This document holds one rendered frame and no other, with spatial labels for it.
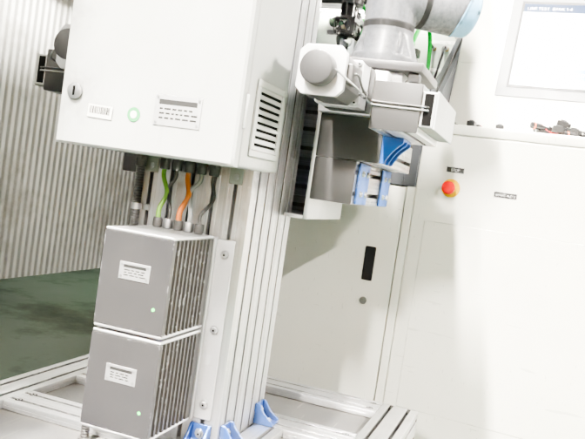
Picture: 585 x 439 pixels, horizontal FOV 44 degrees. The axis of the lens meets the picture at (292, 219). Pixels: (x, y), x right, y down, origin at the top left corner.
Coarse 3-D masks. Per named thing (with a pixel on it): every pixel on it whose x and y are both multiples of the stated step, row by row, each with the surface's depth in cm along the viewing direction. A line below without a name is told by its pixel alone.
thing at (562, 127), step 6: (558, 120) 203; (564, 120) 203; (534, 126) 203; (540, 126) 203; (546, 126) 207; (558, 126) 202; (564, 126) 202; (570, 126) 202; (546, 132) 203; (552, 132) 204; (558, 132) 203; (564, 132) 199; (570, 132) 199; (576, 132) 200; (582, 132) 200
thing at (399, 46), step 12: (372, 24) 162; (384, 24) 160; (396, 24) 160; (408, 24) 161; (360, 36) 165; (372, 36) 161; (384, 36) 160; (396, 36) 160; (408, 36) 162; (360, 48) 164; (372, 48) 160; (384, 48) 159; (396, 48) 159; (408, 48) 161; (396, 60) 159; (408, 60) 160
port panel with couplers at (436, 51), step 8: (432, 32) 261; (432, 40) 261; (440, 40) 260; (448, 40) 259; (432, 48) 258; (440, 48) 260; (448, 48) 258; (432, 56) 261; (432, 64) 261; (440, 64) 260; (432, 72) 261
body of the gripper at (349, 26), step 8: (344, 0) 234; (352, 0) 233; (344, 8) 236; (352, 8) 235; (336, 16) 235; (344, 16) 234; (352, 16) 234; (336, 24) 237; (344, 24) 235; (352, 24) 233; (360, 24) 238; (344, 32) 234; (352, 32) 232
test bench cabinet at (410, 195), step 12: (408, 192) 209; (408, 204) 209; (408, 216) 209; (408, 228) 209; (396, 264) 210; (396, 276) 210; (396, 288) 210; (396, 300) 210; (396, 312) 210; (384, 348) 212; (384, 360) 211; (384, 372) 211; (384, 384) 211
